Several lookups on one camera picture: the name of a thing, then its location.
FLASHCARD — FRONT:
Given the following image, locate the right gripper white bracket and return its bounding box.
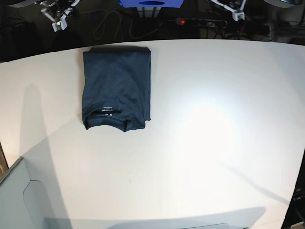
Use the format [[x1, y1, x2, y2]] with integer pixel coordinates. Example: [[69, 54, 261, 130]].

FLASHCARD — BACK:
[[35, 0, 80, 22]]

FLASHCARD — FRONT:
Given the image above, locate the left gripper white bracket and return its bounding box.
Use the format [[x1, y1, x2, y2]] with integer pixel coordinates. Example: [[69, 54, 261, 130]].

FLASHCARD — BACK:
[[211, 0, 247, 13]]

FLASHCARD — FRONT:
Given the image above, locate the dark blue T-shirt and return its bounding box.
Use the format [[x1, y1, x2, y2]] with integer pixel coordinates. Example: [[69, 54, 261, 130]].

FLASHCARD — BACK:
[[82, 46, 151, 132]]

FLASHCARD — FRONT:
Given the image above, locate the blue box with slot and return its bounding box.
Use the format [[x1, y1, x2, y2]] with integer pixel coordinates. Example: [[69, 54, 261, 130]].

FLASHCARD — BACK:
[[118, 0, 184, 8]]

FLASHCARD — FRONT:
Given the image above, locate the grey bin at table corner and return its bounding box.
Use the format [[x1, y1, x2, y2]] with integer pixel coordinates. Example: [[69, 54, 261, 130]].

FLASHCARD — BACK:
[[0, 157, 72, 229]]

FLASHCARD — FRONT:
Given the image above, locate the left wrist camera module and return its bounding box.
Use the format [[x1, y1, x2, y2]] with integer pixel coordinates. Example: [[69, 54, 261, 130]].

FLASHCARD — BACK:
[[232, 11, 245, 22]]

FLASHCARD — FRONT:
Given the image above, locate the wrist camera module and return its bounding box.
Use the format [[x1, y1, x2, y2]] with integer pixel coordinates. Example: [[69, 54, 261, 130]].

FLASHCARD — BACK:
[[232, 11, 245, 22], [52, 21, 67, 32]]

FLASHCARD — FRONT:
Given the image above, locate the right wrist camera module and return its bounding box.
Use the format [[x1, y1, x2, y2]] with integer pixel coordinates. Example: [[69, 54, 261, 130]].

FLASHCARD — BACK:
[[52, 21, 67, 32]]

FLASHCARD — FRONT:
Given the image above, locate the black power strip red switch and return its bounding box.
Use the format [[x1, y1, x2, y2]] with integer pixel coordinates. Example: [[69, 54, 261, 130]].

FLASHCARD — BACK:
[[175, 17, 227, 29]]

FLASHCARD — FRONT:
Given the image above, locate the grey coiled cable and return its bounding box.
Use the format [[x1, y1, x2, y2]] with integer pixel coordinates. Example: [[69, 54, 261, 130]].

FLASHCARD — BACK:
[[92, 9, 165, 40]]

